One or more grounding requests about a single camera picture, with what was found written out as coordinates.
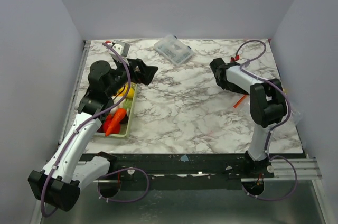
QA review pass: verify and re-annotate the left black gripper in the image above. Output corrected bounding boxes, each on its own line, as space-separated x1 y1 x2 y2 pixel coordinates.
106 55 158 97

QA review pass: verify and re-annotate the yellow toy squash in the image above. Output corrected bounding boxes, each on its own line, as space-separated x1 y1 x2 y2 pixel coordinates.
117 84 134 99

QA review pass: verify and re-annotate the orange toy carrot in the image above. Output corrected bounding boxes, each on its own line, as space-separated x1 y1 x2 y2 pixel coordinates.
105 108 127 137

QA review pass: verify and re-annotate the clear zip top bag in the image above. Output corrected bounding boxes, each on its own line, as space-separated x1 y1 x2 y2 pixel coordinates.
233 86 304 135

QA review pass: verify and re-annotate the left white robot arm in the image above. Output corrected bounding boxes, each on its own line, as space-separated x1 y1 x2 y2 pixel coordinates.
28 59 158 217

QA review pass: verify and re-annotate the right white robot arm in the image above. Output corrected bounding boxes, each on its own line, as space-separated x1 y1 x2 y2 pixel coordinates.
210 58 288 178

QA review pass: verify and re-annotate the clear plastic parts box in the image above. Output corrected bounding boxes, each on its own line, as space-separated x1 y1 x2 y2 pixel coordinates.
154 35 194 66

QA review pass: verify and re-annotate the pale green plastic basket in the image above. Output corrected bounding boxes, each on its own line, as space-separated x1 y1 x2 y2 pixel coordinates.
94 83 137 138

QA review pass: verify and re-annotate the red toy tomato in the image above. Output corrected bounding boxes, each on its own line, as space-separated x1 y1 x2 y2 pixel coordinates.
102 120 121 134

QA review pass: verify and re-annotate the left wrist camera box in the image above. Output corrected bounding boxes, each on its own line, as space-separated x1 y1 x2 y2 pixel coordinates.
112 40 130 58

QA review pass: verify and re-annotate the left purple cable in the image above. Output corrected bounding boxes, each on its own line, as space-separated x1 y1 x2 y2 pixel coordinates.
39 41 150 218

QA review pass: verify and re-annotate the black mounting base rail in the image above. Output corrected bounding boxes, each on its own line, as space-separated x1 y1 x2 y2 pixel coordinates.
98 152 306 195

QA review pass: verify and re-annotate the aluminium frame rail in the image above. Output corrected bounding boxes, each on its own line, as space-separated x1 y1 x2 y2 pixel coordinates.
271 158 322 180

